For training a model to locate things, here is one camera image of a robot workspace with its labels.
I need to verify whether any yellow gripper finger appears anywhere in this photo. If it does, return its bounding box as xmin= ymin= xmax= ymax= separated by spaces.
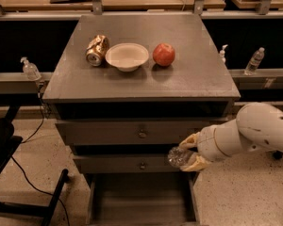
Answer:
xmin=180 ymin=153 xmax=211 ymax=172
xmin=179 ymin=132 xmax=200 ymax=150

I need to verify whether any small pump bottle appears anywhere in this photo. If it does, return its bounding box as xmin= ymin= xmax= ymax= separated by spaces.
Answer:
xmin=219 ymin=44 xmax=228 ymax=64

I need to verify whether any background water bottle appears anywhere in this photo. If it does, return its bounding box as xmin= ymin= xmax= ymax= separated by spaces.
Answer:
xmin=244 ymin=47 xmax=265 ymax=75

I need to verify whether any black floor cable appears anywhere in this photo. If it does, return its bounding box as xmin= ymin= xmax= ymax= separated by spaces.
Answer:
xmin=9 ymin=82 xmax=71 ymax=226

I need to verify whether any black stand base left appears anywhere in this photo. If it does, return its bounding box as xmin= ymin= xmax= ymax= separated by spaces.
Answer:
xmin=0 ymin=118 xmax=70 ymax=226

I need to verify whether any clear hand sanitizer bottle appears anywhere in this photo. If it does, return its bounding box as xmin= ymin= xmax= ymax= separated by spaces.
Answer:
xmin=21 ymin=56 xmax=42 ymax=81

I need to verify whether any grey top drawer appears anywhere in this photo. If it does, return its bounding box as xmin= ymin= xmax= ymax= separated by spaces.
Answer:
xmin=56 ymin=117 xmax=229 ymax=146

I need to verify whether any clear plastic water bottle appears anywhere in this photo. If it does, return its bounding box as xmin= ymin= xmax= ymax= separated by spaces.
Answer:
xmin=167 ymin=147 xmax=193 ymax=168

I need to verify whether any grey drawer cabinet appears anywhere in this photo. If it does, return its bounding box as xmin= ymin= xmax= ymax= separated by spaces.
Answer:
xmin=42 ymin=13 xmax=241 ymax=226

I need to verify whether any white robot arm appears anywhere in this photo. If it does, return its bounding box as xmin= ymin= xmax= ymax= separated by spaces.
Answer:
xmin=179 ymin=103 xmax=283 ymax=171

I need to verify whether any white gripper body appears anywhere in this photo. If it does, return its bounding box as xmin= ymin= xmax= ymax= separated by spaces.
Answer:
xmin=197 ymin=125 xmax=228 ymax=162

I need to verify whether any crushed gold soda can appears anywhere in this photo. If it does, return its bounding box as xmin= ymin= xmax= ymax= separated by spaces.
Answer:
xmin=86 ymin=35 xmax=109 ymax=66

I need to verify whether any grey open bottom drawer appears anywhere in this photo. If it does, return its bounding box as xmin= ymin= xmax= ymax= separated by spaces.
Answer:
xmin=87 ymin=172 xmax=200 ymax=226

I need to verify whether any white paper bowl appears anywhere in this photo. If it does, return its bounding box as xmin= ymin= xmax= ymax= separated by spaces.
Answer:
xmin=106 ymin=43 xmax=149 ymax=72

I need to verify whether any red apple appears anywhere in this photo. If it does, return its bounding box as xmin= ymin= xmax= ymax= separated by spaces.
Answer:
xmin=153 ymin=43 xmax=175 ymax=67

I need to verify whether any grey middle drawer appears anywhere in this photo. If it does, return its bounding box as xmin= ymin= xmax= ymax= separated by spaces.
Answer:
xmin=73 ymin=154 xmax=178 ymax=174

